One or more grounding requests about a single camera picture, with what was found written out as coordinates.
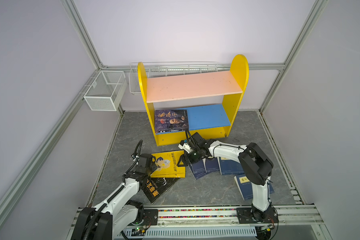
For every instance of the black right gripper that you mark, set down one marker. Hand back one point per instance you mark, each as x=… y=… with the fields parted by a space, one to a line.
x=183 y=158

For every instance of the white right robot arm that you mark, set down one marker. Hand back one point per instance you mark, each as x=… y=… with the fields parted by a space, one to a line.
x=256 y=165

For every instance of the white mesh basket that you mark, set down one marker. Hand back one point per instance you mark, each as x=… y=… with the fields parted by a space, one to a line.
x=106 y=91

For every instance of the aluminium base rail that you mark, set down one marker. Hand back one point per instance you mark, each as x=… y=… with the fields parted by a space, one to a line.
x=202 y=216

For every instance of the yellow pink blue bookshelf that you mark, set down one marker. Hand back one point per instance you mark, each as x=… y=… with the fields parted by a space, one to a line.
x=210 y=121

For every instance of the white vented cable duct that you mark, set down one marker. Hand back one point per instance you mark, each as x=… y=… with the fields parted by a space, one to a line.
x=191 y=233

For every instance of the navy book front right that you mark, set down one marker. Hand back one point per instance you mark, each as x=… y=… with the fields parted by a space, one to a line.
x=244 y=186

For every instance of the purple old man book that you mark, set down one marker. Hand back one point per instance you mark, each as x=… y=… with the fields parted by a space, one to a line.
x=167 y=121

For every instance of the navy book large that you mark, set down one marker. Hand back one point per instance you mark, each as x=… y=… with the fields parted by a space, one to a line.
x=230 y=167

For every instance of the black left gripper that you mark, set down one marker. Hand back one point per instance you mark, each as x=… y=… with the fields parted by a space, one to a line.
x=153 y=166

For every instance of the white wire rack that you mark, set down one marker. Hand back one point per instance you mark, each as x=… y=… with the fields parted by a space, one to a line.
x=166 y=69

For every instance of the navy book leftmost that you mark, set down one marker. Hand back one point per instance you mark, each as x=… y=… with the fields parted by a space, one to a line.
x=198 y=169

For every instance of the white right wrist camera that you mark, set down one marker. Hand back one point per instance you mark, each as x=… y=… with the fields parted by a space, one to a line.
x=183 y=145

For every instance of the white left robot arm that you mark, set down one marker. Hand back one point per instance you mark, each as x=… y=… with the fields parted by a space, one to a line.
x=114 y=204

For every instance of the yellow cartoon book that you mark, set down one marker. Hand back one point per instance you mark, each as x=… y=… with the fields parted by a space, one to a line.
x=167 y=165

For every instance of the navy book middle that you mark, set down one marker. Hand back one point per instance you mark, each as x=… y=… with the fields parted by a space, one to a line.
x=211 y=166

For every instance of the black book yellow title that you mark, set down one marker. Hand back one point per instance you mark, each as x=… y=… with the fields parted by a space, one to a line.
x=156 y=187

